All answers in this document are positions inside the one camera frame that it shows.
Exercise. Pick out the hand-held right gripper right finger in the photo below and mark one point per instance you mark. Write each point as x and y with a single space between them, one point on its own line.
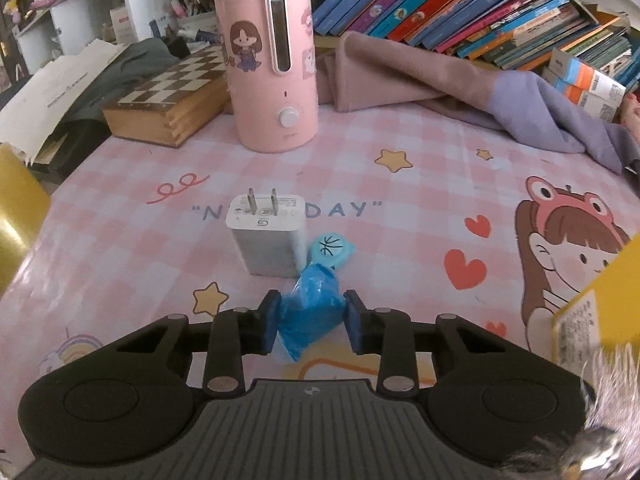
354 327

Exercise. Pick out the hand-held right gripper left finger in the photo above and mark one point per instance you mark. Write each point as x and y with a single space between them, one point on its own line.
269 325

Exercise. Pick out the blue plastic bag roll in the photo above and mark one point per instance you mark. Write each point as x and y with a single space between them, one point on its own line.
310 310

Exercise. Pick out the white rectangular wall charger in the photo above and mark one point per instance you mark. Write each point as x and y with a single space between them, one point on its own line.
265 245

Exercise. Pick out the teal round basketball-print disc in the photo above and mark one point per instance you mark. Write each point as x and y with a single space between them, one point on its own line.
330 250

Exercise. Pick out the pink checked tablecloth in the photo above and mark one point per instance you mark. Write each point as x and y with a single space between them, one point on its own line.
150 240

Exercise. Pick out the pink humidifier with stickers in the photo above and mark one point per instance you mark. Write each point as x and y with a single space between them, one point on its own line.
270 110

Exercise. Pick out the grey fur cuff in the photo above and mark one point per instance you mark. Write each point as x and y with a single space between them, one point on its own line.
545 452

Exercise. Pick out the pink and purple cloth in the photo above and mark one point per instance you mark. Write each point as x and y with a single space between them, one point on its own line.
400 80

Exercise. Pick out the wooden chessboard box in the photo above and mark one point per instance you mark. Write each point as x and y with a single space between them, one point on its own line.
170 90

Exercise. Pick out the yellow cardboard piece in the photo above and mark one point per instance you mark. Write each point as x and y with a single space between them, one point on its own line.
20 220

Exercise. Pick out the silver metal button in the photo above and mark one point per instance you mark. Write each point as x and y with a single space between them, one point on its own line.
592 457

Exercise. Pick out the dark grey garment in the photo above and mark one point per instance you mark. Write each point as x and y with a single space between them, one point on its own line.
135 57

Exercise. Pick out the orange and white carton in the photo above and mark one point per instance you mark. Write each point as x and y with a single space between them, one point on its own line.
590 72
575 97

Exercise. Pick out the cup of pens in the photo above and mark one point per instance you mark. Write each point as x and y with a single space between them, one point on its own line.
197 12

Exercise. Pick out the white paper sheets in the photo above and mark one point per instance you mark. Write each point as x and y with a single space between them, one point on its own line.
50 90

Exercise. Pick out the small white and red carton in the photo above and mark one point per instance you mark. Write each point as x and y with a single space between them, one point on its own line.
123 24

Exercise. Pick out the row of leaning colourful books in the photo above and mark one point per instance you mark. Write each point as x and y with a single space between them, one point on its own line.
450 0

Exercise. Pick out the white side shelf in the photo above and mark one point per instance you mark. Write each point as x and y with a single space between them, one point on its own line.
80 15

